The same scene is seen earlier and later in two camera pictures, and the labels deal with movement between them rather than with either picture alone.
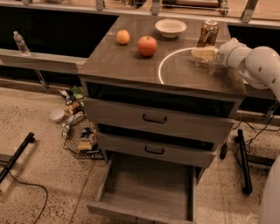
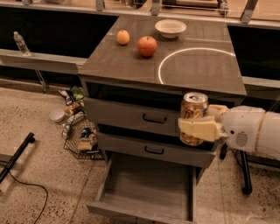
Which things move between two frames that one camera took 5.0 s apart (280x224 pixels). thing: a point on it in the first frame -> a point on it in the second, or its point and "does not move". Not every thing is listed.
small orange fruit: x=122 y=37 does not move
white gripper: x=227 y=53 -> x=241 y=125
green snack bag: x=78 y=93 does not move
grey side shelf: x=41 y=62 does not move
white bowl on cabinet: x=170 y=28 does not move
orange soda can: x=208 y=33 -> x=193 y=106
